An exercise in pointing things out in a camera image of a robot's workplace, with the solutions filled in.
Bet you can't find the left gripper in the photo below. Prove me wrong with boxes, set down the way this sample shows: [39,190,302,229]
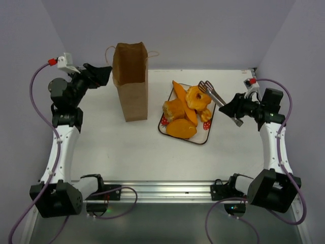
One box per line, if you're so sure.
[65,63,111,107]

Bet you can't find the brown paper bag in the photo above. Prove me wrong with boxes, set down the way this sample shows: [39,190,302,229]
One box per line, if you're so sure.
[105,42,159,122]

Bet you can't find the twisted striped fake pastry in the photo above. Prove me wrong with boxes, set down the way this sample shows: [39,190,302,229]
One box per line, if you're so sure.
[199,108,212,123]

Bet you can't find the metal tongs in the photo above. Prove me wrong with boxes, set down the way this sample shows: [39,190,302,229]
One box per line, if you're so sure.
[198,80,244,128]

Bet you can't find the orange fake bagel ring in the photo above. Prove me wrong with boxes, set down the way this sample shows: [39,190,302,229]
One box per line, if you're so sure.
[184,85,212,111]

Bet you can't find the orange fake baguette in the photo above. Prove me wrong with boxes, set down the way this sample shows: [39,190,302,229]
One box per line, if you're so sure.
[172,80,198,127]

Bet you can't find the oval orange fake loaf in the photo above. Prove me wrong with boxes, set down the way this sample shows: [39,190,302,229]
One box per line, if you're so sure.
[166,119,197,139]

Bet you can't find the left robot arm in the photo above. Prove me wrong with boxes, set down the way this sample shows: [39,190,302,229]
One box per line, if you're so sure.
[29,63,112,218]

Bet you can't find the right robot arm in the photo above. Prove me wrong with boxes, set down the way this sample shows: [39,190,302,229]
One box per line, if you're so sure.
[219,88,302,213]

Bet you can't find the strawberry print tray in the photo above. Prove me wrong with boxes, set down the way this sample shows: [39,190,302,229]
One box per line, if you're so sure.
[157,101,216,145]

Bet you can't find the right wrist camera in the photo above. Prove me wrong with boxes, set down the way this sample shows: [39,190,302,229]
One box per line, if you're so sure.
[244,78,259,98]

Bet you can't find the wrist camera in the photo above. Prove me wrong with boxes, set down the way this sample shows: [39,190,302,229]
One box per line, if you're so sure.
[244,78,259,98]
[48,52,81,74]

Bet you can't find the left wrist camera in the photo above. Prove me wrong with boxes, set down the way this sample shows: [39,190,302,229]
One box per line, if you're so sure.
[48,52,81,74]

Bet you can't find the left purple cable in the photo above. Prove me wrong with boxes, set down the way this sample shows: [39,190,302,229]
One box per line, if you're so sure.
[7,63,138,244]

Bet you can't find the purple cable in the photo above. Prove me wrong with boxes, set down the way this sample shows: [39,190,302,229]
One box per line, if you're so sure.
[7,63,138,244]
[204,78,308,244]

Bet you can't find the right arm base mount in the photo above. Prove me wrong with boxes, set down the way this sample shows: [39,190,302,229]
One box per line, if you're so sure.
[210,174,246,217]

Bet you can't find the aluminium frame rail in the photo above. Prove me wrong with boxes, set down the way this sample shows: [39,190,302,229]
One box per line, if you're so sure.
[32,180,298,203]

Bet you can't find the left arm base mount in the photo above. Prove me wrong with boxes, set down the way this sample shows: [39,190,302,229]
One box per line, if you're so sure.
[85,185,121,217]

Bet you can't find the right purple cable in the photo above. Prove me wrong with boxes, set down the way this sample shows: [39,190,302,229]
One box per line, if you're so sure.
[204,78,308,244]

